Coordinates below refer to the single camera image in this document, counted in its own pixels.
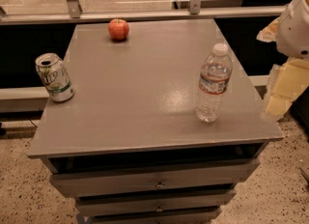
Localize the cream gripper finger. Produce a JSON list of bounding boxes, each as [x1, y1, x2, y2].
[[262, 57, 309, 119], [256, 18, 279, 42]]

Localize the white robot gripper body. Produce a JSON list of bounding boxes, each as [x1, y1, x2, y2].
[[276, 0, 309, 58]]

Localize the clear plastic water bottle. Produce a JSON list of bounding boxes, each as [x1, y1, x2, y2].
[[195, 43, 233, 123]]

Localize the top grey drawer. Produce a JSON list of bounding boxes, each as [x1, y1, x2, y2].
[[50, 158, 260, 197]]

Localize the grey drawer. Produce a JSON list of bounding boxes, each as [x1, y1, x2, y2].
[[76, 189, 236, 216], [50, 158, 260, 197], [92, 208, 221, 224]]

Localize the red apple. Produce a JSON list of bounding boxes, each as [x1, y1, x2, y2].
[[108, 19, 129, 41]]

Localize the bottom grey drawer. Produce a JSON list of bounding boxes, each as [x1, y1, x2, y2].
[[92, 208, 221, 224]]

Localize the grey drawer cabinet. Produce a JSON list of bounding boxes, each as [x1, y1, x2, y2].
[[27, 18, 285, 224]]

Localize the white green soda can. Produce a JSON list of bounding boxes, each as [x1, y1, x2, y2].
[[35, 53, 74, 102]]

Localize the middle grey drawer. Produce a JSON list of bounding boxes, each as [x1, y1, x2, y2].
[[76, 189, 236, 216]]

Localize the metal frame railing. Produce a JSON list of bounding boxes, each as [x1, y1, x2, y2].
[[0, 0, 309, 26]]

